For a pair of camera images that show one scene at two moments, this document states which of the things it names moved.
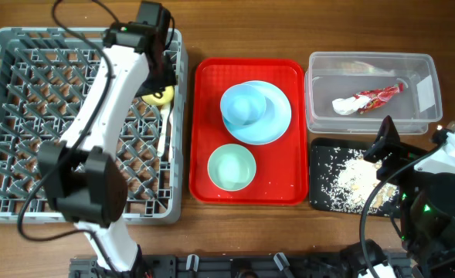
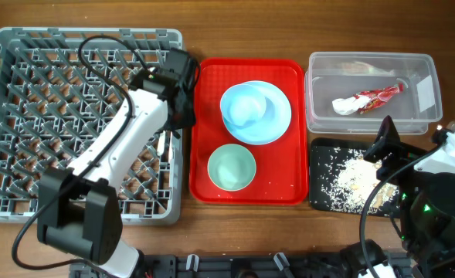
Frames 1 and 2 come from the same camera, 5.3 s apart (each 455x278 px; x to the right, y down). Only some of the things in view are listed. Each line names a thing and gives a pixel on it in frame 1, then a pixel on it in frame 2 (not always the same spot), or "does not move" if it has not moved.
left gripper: (170, 79) -> (190, 116)
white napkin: (348, 105) does not move
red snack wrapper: (378, 97) does not move
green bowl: (232, 167) does not move
